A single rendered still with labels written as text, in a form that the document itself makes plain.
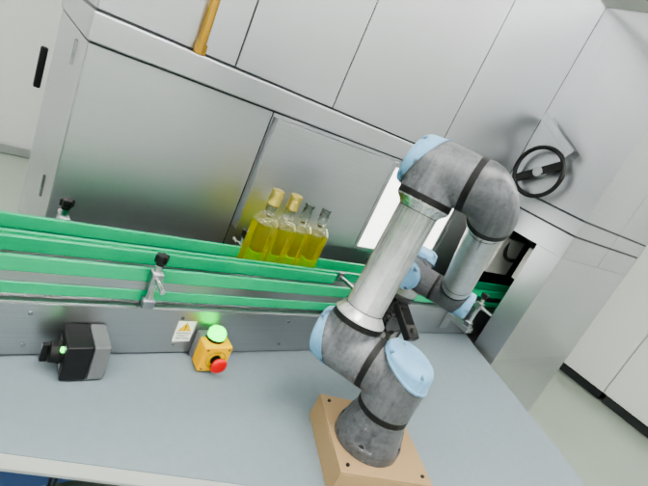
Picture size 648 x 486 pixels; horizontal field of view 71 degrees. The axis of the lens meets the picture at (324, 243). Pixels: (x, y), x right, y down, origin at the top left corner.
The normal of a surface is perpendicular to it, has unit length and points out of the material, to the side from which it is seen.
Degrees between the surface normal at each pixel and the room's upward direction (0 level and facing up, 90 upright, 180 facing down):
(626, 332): 90
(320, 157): 90
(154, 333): 90
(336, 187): 90
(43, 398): 0
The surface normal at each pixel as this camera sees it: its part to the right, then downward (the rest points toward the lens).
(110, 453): 0.40, -0.86
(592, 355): -0.77, -0.14
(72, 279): 0.50, 0.48
